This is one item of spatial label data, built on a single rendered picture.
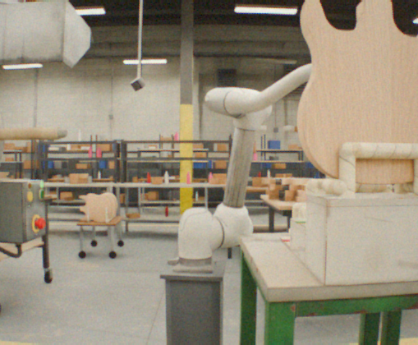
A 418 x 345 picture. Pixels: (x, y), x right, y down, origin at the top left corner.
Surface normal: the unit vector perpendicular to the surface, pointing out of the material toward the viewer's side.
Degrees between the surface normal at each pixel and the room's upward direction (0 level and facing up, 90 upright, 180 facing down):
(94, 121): 90
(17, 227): 90
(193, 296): 90
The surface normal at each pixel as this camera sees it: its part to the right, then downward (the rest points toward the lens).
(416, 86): 0.00, 0.05
